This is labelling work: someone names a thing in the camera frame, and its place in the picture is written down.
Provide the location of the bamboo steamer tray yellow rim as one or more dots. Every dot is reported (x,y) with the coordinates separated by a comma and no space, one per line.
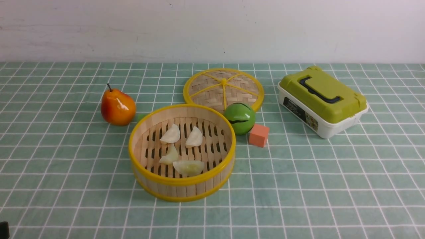
(217,151)

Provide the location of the orange foam cube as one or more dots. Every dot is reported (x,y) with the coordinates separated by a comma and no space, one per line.
(258,135)

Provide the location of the green lidded white plastic box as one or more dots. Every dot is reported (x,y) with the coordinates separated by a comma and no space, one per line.
(320,101)

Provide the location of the small green block behind steamer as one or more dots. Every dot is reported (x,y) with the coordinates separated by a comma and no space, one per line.
(139,117)

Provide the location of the green toy ball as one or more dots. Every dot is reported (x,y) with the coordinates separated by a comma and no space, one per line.
(241,116)

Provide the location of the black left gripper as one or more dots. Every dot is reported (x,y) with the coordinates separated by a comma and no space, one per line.
(4,230)

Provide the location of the translucent greenish dumpling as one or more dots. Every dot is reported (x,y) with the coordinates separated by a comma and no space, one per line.
(189,168)

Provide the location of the pale dumpling bottom edge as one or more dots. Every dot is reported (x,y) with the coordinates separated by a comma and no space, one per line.
(171,156)

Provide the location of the white dumpling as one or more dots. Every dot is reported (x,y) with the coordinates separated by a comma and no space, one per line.
(195,138)
(171,136)

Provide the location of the woven bamboo steamer lid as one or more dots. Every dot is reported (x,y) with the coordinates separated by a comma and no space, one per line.
(218,88)

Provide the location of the orange red toy pear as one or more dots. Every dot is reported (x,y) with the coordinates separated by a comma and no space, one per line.
(117,108)

